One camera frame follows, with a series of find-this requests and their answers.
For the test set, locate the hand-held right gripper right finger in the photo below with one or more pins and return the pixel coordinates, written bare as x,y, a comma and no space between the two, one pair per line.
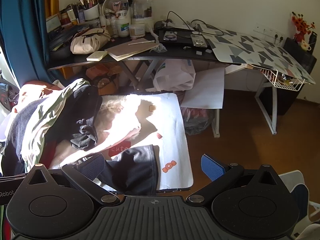
212,167

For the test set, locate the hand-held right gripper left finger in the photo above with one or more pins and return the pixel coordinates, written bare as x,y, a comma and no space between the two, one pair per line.
92,167

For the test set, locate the dark navy garment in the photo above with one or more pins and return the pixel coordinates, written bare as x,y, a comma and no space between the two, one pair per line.
135,170

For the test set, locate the green camouflage pants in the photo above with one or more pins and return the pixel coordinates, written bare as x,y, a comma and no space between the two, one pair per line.
50,110

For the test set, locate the black garment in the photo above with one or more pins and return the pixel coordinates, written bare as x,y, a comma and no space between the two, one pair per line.
86,135

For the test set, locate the black trash bag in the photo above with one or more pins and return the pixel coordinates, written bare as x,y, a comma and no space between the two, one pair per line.
200,125

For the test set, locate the cream fleece garment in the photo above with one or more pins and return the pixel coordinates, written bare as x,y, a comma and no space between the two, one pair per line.
112,120

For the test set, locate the white printed mat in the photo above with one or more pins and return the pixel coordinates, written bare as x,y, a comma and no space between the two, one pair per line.
170,120

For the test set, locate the dark ribbed garment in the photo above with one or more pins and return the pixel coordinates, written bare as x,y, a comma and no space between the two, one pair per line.
22,120

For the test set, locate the white paper sheet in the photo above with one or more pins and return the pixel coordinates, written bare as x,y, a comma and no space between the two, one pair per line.
205,92

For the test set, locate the white chair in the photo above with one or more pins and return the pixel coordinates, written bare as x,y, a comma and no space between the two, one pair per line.
292,177

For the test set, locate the orange cardboard box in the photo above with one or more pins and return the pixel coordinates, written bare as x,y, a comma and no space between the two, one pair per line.
100,71

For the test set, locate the white plastic bag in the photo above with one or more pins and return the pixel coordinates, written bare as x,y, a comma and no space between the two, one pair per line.
175,77

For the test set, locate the rust brown cloth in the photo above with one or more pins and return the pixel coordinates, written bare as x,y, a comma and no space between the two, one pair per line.
35,83

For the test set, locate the small cream box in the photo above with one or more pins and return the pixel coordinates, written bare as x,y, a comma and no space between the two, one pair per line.
97,55

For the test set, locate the black desk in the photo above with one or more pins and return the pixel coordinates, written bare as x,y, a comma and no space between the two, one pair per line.
175,52

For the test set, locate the brown notebook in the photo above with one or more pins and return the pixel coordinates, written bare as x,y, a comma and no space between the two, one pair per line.
130,50

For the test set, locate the cream pouch bag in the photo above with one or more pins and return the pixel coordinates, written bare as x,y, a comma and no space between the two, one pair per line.
87,42

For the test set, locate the geometric patterned desk mat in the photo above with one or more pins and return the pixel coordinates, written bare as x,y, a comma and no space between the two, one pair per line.
250,47

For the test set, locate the phone in clear case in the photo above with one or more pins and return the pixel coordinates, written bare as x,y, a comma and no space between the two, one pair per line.
198,41
170,37

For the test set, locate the white pen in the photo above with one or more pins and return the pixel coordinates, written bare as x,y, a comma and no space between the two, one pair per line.
141,42

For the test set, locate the stack of dark books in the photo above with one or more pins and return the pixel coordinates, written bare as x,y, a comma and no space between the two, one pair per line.
62,33

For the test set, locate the white bottle green label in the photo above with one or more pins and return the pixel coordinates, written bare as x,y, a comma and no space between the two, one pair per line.
123,27

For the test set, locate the white round container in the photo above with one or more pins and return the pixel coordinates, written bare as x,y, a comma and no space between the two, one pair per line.
138,30

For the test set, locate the white mug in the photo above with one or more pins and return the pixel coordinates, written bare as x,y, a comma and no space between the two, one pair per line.
305,45

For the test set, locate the row of cosmetic bottles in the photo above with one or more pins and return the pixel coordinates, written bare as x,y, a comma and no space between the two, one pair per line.
72,15

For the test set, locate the blue curtain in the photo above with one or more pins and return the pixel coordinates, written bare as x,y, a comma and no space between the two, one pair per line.
22,30

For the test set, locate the cup of makeup brushes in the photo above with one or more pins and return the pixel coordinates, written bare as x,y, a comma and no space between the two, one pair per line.
91,12

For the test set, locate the white cosmetic organiser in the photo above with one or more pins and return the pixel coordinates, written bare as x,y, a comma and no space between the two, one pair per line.
103,7

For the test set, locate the clear lidded jar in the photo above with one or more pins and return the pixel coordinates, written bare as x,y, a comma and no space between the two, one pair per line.
141,7

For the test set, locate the orange flowers in vase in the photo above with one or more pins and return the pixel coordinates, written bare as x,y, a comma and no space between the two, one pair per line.
301,25

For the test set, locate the white desk frame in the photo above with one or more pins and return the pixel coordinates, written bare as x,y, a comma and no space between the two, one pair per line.
265,100

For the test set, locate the white wall socket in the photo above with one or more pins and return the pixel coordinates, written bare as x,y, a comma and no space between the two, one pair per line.
265,30

